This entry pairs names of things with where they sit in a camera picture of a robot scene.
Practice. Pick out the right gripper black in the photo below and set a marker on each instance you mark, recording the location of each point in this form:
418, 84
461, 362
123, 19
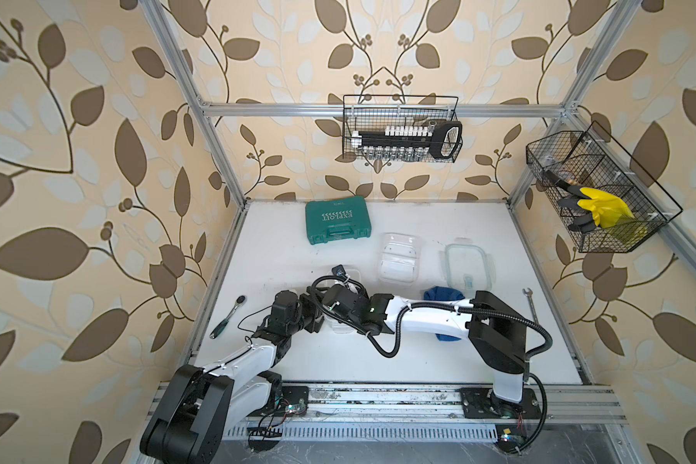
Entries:
337, 317

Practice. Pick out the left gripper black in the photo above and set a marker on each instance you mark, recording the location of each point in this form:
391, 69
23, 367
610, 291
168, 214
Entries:
314, 309

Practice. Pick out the clear lunch box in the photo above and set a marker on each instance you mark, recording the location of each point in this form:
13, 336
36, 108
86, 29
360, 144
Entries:
337, 327
400, 258

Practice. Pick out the blue cleaning cloth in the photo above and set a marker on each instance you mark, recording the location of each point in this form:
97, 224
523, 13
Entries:
443, 294

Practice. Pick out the clear lunch box lid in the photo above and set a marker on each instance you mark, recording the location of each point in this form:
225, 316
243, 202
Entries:
468, 268

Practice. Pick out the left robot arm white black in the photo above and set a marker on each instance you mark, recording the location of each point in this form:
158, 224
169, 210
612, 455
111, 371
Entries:
201, 403

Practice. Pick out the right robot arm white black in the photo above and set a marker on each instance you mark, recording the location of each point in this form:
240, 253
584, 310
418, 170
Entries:
505, 340

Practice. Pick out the green plastic tool case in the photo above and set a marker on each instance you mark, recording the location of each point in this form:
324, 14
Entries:
335, 220

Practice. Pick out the small steel wrench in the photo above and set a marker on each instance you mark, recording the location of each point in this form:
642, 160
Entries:
529, 294

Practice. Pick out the black socket set holder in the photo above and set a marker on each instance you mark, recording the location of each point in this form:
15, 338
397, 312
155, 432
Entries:
436, 141

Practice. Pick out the yellow rubber glove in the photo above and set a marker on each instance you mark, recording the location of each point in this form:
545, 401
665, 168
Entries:
609, 209

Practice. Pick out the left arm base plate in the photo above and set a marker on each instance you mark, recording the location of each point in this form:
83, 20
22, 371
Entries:
289, 400

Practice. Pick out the aluminium front rail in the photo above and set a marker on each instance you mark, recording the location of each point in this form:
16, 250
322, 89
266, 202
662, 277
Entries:
440, 403

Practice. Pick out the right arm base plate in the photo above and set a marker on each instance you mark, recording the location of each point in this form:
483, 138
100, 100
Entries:
482, 404

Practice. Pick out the black wire basket back wall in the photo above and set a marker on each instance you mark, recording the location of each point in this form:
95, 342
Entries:
366, 112

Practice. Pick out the black wire basket wall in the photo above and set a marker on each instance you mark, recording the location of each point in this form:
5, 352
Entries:
594, 158
366, 112

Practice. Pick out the black handled pliers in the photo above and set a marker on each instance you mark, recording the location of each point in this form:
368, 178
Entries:
581, 219

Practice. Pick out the black wire basket right wall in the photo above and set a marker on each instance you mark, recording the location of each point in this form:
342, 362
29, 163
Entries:
594, 158

